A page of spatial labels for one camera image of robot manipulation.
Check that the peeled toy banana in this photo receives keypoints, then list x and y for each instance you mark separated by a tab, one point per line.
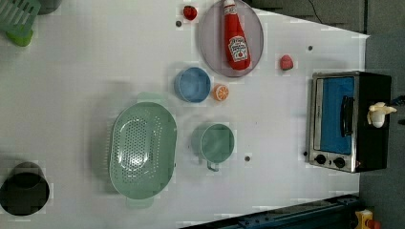
377	112

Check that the black toaster oven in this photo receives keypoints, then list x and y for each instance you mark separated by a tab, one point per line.
340	137

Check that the red strawberry toy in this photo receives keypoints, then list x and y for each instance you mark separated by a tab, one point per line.
286	62

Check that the red ketchup bottle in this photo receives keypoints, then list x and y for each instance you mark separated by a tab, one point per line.
235	43

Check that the orange slice toy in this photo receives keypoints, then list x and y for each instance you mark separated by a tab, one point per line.
220	92

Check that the grey round plate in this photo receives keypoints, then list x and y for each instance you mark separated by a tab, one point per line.
211	38

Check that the blue bowl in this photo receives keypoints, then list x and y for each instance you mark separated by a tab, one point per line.
192	85

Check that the small red tomato toy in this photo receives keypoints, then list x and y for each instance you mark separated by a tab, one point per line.
190	12

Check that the green colander basket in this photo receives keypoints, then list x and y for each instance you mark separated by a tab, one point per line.
142	150

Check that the large black cylinder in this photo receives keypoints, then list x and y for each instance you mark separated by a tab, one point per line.
25	191

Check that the green dish rack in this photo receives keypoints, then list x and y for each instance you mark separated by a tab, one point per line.
16	19

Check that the green cup with handle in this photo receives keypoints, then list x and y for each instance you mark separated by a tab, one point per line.
213	142

